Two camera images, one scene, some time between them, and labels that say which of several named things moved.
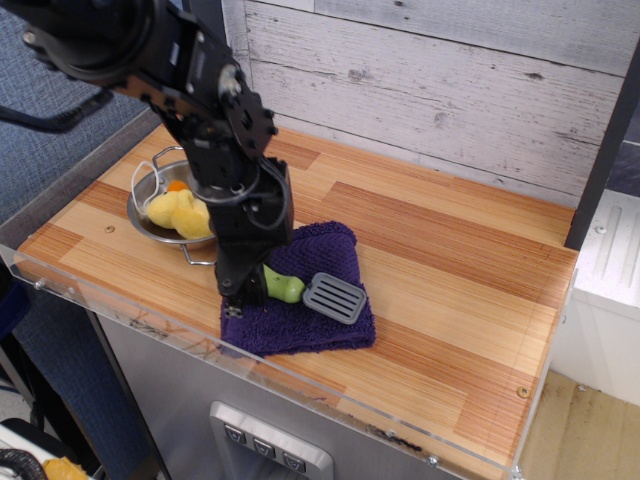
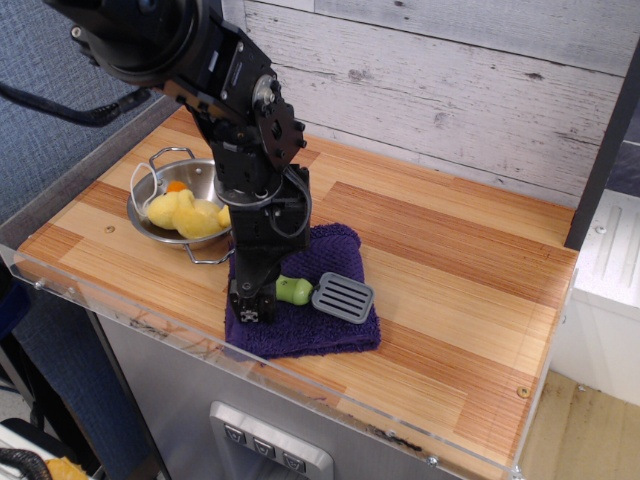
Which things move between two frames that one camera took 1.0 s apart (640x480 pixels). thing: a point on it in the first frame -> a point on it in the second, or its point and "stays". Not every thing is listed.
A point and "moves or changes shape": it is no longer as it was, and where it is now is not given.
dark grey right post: x=600 y=174 stays
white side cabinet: x=597 y=341 stays
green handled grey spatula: x=327 y=295 moves or changes shape
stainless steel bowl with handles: x=148 y=185 stays
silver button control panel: x=244 y=447 stays
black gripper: x=252 y=219 -> x=269 y=227
